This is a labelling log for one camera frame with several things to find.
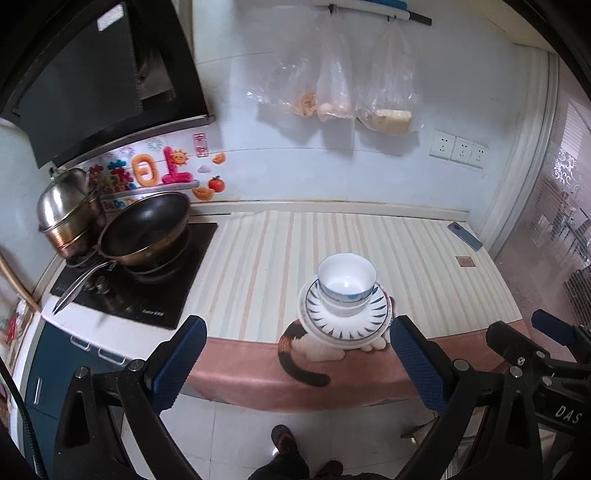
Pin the steel steamer pot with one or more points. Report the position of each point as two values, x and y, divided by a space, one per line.
64 207

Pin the plastic bag with orange food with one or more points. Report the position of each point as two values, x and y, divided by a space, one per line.
300 78

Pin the person's shoe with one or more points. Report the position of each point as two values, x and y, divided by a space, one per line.
282 438
331 470

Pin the blue kitchen cabinet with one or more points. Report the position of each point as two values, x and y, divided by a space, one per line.
51 369

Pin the black glass stove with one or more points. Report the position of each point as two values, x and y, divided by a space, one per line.
152 295

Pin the white wall socket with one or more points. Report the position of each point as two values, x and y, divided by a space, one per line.
461 150
479 156
442 144

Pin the white door frame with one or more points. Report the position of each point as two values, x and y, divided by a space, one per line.
531 161

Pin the white plate with blue leaves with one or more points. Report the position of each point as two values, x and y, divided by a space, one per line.
351 323

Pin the striped tablecloth with cat print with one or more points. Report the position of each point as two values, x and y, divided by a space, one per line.
258 267

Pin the white plate with pink flowers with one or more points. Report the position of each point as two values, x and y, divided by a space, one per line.
341 342

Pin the white bowl with dark rim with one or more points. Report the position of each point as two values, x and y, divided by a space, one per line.
346 272

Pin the blue phone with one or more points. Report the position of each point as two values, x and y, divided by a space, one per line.
464 235

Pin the colourful wall sticker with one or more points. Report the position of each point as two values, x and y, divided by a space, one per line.
171 168

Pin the wall hook rail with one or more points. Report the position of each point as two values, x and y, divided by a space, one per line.
369 5

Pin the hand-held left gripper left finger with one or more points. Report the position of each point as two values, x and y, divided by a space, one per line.
180 364

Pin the black range hood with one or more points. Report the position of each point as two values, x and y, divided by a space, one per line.
83 74

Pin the white bowl with blue flowers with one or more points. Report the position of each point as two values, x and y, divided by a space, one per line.
353 297

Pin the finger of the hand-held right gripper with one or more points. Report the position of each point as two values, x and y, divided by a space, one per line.
558 330

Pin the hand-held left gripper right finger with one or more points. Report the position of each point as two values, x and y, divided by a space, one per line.
415 364

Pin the plastic bag with round buns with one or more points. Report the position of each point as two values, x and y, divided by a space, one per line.
334 87

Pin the small brown label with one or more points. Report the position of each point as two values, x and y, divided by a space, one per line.
464 262

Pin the dark wok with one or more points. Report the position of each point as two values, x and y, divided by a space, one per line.
143 226

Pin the plastic bag with pale block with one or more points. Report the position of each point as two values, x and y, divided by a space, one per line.
388 92

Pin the patterned glass door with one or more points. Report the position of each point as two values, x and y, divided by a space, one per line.
558 207

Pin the wooden stick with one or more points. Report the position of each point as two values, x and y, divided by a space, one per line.
18 281

